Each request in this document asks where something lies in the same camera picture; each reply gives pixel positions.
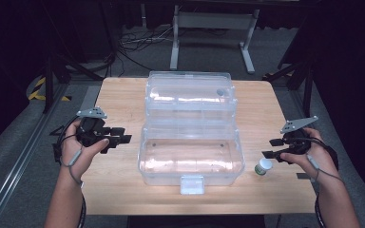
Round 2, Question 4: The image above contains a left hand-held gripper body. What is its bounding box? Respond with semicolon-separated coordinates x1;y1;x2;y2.
75;107;123;155

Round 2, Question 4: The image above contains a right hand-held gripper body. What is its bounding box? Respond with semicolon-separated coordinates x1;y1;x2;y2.
279;116;319;156

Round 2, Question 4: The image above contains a small white-capped green-label bottle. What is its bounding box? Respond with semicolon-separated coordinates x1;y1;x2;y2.
254;158;274;176

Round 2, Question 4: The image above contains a clear plastic storage box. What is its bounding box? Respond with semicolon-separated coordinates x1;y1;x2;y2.
137;70;246;196

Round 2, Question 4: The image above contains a person's right hand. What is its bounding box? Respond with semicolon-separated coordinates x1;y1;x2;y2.
279;127;338;183

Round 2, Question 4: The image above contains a person's left hand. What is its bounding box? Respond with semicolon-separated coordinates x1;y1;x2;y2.
61;119;110;181

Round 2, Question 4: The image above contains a black floor tape marking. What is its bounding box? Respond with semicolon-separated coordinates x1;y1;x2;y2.
49;125;67;137

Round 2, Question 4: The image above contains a black metal stand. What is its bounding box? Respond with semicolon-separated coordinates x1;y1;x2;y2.
41;51;105;114
261;60;316;119

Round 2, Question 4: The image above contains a yellow black hazard tape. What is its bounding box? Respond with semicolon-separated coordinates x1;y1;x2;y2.
28;77;73;103

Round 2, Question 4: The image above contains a right gripper grey lanyard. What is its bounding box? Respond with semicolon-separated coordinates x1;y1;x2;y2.
306;153;346;185

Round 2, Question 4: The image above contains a gripper grey lanyard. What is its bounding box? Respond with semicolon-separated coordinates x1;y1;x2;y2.
59;147;84;188
306;153;346;185

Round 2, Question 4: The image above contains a left gripper grey lanyard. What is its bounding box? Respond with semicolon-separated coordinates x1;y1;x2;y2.
59;147;84;188

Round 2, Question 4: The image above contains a metal floor rail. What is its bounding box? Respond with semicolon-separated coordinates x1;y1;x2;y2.
289;89;365;228
0;83;71;228

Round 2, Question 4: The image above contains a tangle of black floor cables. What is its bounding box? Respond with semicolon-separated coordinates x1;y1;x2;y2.
117;26;176;71

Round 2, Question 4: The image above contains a white metal desk frame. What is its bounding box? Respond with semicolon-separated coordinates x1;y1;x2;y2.
169;4;261;75

